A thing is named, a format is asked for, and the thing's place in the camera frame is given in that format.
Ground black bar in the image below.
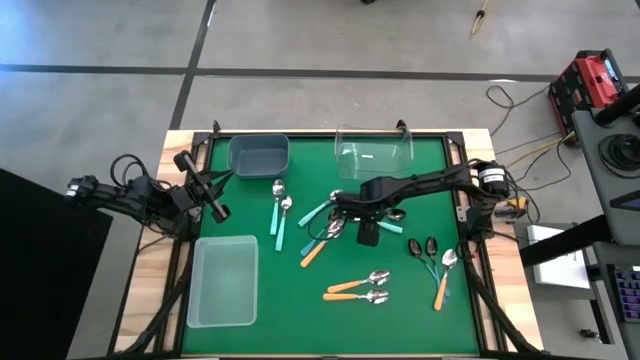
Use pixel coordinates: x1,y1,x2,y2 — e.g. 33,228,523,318
519,213,615,269

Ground green table mat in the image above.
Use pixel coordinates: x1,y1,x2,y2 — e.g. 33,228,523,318
180,135,481,356

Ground black aluminium table frame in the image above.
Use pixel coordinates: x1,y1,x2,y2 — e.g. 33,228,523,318
112,119,544,360

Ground red and black equipment case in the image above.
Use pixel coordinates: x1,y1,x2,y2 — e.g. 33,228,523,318
547,48,630,146

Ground orange-handled silver spoon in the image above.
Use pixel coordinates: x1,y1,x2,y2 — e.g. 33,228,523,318
432,248,459,312
326,269,392,295
322,288,390,306
299,218,346,269

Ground white box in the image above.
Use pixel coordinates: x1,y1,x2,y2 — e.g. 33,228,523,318
526,223,592,291

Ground black cable coil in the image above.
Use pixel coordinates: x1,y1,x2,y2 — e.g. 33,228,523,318
598,133,640,174

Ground grey cart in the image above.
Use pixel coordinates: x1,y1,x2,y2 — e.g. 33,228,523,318
571,82,640,246

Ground dark tablet screen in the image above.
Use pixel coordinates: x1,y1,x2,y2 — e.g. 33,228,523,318
608,188,640,212

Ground yellow and black plug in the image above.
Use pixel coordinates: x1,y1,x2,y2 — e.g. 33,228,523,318
499,196,530,219

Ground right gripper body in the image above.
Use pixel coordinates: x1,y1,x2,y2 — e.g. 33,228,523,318
335,175,401,247

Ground yellow floor cable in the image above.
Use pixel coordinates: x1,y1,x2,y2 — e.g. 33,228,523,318
504,135,569,169

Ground clear plastic bin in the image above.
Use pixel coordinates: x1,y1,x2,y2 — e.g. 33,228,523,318
333,123,415,181

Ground black pole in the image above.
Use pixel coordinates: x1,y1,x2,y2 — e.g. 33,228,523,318
593,83,640,127

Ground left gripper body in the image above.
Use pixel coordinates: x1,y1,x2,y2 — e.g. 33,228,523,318
173,149,232,225

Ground blue-lit keypad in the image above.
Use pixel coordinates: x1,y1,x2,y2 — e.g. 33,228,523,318
613,267,640,324

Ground black panel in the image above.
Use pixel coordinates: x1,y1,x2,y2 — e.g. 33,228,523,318
0,167,114,360

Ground thin yellow pole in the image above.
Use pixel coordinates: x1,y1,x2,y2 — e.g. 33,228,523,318
471,0,490,36

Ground grey-blue plastic bin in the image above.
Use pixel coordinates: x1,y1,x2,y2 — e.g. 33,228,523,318
227,133,291,180

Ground frosted white plastic bin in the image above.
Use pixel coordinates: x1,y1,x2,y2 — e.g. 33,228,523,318
186,234,260,330

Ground black floor cable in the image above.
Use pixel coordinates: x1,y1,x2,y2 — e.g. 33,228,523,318
485,83,574,194

